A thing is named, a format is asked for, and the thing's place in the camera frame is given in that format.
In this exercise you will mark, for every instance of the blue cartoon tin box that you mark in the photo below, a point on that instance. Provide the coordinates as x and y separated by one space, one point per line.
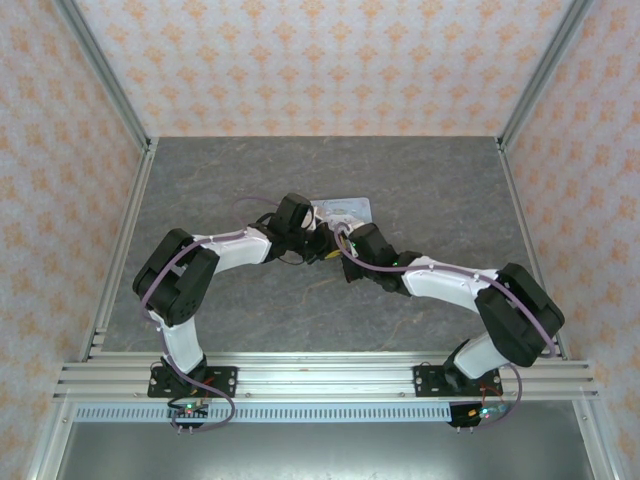
350 205

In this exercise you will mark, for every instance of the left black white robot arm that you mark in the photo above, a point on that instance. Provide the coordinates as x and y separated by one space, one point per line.
240 250

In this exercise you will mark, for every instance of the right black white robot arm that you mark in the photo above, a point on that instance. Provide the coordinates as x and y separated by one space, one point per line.
440 280

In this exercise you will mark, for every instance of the small circuit board with LEDs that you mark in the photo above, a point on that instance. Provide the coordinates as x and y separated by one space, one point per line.
190 411
482 412

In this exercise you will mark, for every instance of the grey metal sheet panel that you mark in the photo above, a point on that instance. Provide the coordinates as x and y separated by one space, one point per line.
320 450

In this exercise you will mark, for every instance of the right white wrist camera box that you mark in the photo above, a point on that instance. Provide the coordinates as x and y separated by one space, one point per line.
348 245

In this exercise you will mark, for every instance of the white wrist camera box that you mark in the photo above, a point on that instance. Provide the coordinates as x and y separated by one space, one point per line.
313 218
348 245

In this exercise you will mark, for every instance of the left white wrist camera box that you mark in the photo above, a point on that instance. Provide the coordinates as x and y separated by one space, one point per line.
313 218

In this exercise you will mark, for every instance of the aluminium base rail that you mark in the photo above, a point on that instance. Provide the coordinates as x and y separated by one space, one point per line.
325 380

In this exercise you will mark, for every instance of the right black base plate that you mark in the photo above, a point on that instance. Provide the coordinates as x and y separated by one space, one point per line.
425 380

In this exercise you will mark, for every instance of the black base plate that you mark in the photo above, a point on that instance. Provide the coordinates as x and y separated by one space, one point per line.
425 380
225 377

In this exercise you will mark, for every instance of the right aluminium side rail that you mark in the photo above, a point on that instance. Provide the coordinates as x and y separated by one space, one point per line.
525 240

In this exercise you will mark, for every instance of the aluminium side rail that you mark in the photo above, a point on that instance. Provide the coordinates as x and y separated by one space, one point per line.
525 240
127 240

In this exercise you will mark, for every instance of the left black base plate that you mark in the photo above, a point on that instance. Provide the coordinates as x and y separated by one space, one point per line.
225 377

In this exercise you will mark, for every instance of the left aluminium side rail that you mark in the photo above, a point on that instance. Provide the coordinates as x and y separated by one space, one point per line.
127 240

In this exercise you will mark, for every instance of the right aluminium frame post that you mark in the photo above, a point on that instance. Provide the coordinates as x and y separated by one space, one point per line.
545 75

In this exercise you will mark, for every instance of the aluminium frame post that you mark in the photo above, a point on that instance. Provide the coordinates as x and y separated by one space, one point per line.
545 75
105 75

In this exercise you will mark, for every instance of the left aluminium frame post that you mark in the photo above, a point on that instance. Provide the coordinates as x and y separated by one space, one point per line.
105 75

